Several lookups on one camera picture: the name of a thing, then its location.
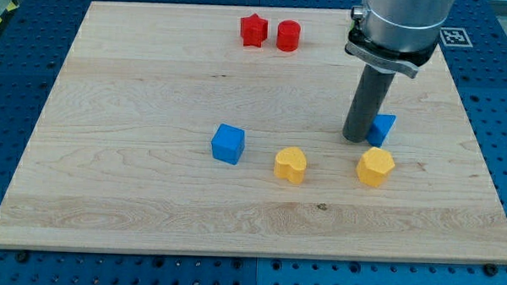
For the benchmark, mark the red cylinder block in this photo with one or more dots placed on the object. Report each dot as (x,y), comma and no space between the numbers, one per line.
(287,37)

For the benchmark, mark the light wooden board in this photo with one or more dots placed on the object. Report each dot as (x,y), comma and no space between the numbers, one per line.
(120,160)

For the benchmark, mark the red star block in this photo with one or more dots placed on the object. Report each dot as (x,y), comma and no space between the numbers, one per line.
(254,30)

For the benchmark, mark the black screw front right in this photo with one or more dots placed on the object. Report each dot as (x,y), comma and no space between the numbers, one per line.
(490,269)

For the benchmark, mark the yellow heart block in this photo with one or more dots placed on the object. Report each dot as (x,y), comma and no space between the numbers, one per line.
(290,164)

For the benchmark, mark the black yellow hazard tape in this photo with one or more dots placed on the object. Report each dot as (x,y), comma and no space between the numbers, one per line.
(7,14)

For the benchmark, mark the yellow hexagon block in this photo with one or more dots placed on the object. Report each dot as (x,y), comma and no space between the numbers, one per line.
(375,166)

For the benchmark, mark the black screw front left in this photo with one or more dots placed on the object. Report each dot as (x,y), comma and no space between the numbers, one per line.
(22,256)

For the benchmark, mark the white fiducial marker tag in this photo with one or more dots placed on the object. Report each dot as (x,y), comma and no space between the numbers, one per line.
(455,37)

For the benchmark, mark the blue triangle block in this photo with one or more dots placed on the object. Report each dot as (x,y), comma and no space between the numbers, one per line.
(381,126)

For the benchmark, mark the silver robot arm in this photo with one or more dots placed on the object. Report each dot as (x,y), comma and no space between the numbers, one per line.
(396,36)

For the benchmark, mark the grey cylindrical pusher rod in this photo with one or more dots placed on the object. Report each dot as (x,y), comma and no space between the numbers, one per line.
(369,96)

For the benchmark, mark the black screw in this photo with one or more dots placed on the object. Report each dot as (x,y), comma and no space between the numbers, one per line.
(22,256)
(490,269)

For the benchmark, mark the blue cube block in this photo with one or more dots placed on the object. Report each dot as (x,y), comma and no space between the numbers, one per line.
(228,144)

